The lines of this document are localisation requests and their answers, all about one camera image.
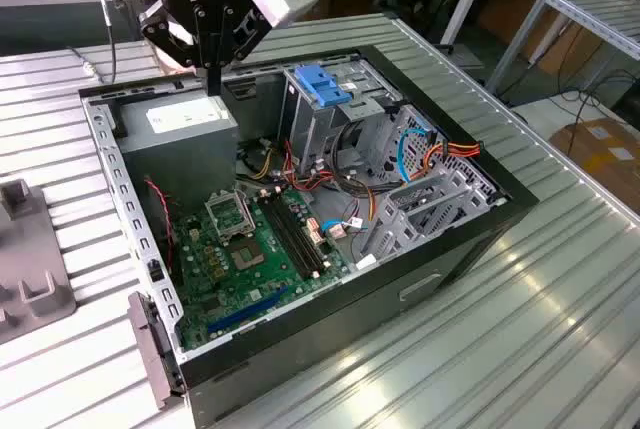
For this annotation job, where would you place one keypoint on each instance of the grey power supply unit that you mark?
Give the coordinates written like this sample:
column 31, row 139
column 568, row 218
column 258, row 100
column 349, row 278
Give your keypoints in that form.
column 175, row 159

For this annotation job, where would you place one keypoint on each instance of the black PC case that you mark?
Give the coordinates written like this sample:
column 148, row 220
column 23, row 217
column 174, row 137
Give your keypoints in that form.
column 350, row 319

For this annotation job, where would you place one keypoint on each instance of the black RAM slot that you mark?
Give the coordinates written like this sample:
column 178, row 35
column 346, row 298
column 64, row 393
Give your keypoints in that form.
column 289, row 235
column 295, row 234
column 302, row 232
column 283, row 236

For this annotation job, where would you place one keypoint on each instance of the grey optical drive cage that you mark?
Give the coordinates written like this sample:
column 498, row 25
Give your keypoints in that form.
column 310, row 134

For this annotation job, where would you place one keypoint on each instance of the metal locking lever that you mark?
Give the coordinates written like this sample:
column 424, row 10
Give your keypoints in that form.
column 243, row 201

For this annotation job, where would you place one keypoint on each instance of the brown cardboard box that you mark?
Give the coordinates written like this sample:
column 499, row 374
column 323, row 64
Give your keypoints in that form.
column 590, row 159

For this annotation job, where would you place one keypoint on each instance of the green motherboard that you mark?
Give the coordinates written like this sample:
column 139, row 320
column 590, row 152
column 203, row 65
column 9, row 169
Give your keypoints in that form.
column 272, row 276

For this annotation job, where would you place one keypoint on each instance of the grey plastic card retainer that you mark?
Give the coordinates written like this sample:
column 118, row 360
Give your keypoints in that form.
column 155, row 364

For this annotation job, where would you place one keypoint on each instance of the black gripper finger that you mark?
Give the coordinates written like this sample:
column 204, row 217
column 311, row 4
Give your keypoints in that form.
column 152, row 24
column 226, row 44

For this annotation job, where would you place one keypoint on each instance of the grey parts rack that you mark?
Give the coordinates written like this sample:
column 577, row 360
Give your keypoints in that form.
column 30, row 249

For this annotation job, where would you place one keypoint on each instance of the grey metal disk bay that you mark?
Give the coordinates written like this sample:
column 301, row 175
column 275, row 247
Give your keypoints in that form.
column 395, row 236

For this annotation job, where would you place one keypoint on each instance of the blue expansion slot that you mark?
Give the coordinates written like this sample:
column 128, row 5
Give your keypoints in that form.
column 250, row 310

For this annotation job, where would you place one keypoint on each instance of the metal slat shelf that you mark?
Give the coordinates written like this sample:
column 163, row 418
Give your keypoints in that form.
column 590, row 14

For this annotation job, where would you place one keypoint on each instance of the white paper tag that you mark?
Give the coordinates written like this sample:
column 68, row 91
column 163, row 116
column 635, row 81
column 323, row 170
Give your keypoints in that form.
column 366, row 261

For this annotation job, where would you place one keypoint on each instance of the blue plastic cage latch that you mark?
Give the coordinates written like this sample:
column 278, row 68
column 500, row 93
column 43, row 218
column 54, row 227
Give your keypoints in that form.
column 325, row 94

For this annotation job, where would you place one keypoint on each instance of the brown cardboard sheet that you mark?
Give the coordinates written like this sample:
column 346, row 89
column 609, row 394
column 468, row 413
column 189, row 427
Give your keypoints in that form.
column 505, row 14

